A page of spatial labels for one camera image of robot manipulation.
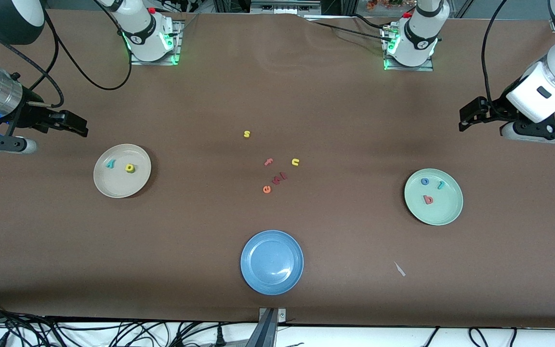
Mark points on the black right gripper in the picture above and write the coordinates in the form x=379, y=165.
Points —
x=32, y=117

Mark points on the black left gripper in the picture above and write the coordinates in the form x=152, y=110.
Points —
x=494, y=109

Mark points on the yellow foam letter a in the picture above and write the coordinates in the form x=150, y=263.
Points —
x=127, y=168

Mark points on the pink foam letter b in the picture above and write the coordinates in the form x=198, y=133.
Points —
x=429, y=200

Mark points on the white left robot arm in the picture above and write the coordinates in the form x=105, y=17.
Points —
x=417, y=43

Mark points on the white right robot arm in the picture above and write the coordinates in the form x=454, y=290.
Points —
x=142, y=33

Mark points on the beige brown round plate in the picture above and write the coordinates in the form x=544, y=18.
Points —
x=118, y=180

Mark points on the light green round plate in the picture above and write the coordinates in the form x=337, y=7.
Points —
x=446, y=207

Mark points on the orange decorative object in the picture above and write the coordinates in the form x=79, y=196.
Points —
x=383, y=4

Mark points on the small white paper scrap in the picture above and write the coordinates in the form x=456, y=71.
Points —
x=399, y=269

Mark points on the brown table cover sheet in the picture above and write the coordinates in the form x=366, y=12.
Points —
x=277, y=96

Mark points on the grey electronics box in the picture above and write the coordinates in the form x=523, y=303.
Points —
x=284, y=6

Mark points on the blue round plate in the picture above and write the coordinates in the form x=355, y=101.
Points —
x=271, y=262

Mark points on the black power plug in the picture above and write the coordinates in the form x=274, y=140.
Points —
x=219, y=337

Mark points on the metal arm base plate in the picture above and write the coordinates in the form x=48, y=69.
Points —
x=422, y=69
x=176, y=50

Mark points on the metal table edge bracket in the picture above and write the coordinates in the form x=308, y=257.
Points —
x=281, y=315

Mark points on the grey camera mount pole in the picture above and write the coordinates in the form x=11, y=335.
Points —
x=264, y=332

